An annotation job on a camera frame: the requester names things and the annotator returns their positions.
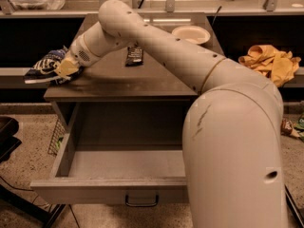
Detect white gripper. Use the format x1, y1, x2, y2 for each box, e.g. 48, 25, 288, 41
55, 36, 101, 79

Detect blue chip bag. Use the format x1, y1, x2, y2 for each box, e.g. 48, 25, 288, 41
24, 47, 84, 85

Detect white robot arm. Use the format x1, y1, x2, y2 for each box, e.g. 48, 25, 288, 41
56, 0, 288, 228

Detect black robot base left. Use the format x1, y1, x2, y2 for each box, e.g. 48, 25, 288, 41
0, 116, 67, 228

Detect grey cabinet with top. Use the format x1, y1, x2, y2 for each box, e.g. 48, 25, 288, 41
43, 12, 224, 132

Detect open grey top drawer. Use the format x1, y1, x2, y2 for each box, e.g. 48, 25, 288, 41
31, 130, 188, 204

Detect brown snack bag on floor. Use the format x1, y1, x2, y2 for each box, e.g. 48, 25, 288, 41
280, 118, 300, 138

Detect green snack bag on floor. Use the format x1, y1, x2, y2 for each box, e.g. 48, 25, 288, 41
294, 113, 304, 131

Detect dark snack bar wrapper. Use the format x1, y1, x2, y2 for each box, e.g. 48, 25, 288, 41
125, 47, 143, 67

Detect white paper bowl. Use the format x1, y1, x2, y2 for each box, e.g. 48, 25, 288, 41
172, 26, 211, 45

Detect yellow crumpled cloth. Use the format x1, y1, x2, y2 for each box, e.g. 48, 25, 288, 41
238, 45, 301, 87

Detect black bar bottom right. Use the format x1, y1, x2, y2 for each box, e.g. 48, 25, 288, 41
285, 187, 304, 228

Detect wire mesh basket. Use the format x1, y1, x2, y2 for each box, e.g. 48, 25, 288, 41
47, 120, 65, 156

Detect black drawer handle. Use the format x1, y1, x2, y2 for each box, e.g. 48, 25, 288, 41
124, 195, 160, 208

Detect black cable behind cabinet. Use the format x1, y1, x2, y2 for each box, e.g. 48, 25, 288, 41
211, 5, 222, 26

